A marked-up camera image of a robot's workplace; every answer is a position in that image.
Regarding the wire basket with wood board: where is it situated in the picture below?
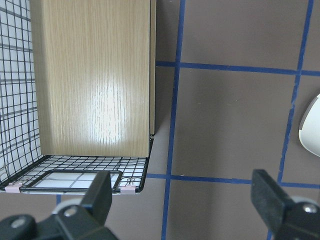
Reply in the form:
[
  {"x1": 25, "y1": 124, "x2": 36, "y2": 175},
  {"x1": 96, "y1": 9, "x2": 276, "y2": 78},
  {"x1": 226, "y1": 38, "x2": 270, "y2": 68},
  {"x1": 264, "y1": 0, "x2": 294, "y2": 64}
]
[{"x1": 0, "y1": 0, "x2": 157, "y2": 195}]

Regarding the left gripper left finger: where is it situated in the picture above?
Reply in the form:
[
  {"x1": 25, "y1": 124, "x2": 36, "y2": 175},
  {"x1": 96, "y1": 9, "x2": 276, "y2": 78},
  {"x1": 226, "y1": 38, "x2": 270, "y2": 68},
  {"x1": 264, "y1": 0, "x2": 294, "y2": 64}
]
[{"x1": 80, "y1": 170, "x2": 112, "y2": 225}]

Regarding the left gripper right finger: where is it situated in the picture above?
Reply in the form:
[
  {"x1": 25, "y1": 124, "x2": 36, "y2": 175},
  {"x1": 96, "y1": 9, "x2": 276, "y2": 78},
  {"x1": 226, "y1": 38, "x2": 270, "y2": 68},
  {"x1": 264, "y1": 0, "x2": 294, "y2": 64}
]
[{"x1": 250, "y1": 169, "x2": 296, "y2": 230}]

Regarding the white two-slot toaster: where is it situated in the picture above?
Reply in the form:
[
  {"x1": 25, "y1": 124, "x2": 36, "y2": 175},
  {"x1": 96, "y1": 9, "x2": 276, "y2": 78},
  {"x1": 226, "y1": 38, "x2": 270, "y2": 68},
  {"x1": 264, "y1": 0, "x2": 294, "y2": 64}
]
[{"x1": 298, "y1": 94, "x2": 320, "y2": 157}]

